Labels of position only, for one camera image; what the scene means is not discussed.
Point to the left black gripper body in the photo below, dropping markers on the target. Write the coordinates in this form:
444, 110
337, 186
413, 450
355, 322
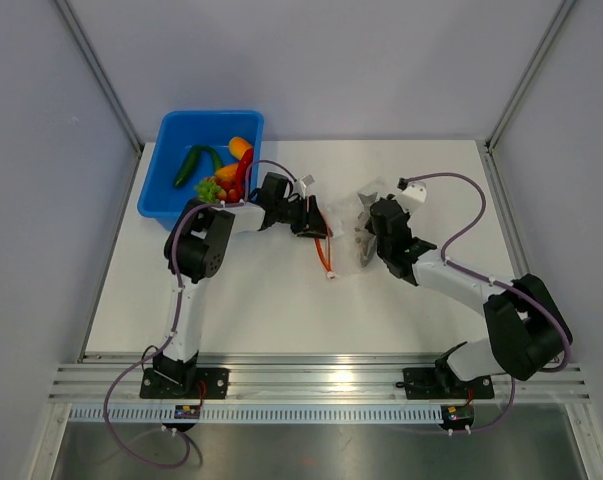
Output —
296, 215

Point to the right small circuit board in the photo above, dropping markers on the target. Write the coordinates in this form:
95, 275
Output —
458, 416

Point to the green fake cucumber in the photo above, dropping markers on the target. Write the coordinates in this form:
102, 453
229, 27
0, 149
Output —
187, 167

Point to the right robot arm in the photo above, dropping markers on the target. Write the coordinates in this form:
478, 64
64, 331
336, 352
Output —
507, 348

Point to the aluminium corner post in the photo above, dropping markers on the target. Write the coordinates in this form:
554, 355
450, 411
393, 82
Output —
77, 32
531, 71

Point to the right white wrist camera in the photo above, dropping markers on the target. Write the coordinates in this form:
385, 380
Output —
412, 195

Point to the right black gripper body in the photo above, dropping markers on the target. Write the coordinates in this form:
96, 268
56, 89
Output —
382, 249

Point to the green fake chili pepper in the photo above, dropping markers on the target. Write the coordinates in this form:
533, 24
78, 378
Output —
217, 162

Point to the blue plastic bin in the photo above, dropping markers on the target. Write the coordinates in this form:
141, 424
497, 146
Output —
179, 131

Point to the left small circuit board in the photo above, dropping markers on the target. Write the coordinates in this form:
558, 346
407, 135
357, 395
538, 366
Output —
187, 412

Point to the aluminium rail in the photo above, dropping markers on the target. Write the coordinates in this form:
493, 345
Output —
300, 379
506, 210

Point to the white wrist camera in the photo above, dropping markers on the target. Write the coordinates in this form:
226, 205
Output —
412, 195
304, 183

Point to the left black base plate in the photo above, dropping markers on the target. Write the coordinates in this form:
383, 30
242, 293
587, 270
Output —
211, 383

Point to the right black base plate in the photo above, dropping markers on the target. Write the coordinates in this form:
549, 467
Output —
430, 383

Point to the right aluminium corner post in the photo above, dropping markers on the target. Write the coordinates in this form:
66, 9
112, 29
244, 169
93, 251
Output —
531, 71

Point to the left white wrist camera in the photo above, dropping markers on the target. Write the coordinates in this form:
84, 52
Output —
304, 183

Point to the red fake strawberry bunch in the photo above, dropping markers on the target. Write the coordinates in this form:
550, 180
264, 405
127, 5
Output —
228, 193

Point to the small circuit board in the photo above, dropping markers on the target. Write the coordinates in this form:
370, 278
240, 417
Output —
187, 412
458, 416

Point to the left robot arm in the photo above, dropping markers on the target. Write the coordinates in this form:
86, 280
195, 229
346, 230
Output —
195, 251

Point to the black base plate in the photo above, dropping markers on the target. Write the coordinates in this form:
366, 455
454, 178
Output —
211, 383
430, 383

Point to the red fake chili pepper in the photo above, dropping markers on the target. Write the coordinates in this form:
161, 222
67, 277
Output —
242, 171

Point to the left aluminium corner post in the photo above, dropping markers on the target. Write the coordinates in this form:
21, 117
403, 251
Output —
77, 32

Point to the grey fake fish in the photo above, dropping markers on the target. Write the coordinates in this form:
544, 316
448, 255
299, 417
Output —
365, 239

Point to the clear zip top bag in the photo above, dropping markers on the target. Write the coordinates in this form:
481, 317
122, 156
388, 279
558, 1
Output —
339, 253

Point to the green fake lettuce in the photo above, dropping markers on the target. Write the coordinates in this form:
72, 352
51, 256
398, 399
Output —
207, 191

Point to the white slotted cable duct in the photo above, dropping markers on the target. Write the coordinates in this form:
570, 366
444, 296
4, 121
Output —
265, 414

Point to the right side aluminium rail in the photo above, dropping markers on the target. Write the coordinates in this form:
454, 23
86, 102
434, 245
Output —
506, 210

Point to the yellow orange fake mango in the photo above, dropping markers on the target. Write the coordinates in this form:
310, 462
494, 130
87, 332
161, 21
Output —
238, 146

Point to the aluminium front rail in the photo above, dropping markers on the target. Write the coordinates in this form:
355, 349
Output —
300, 379

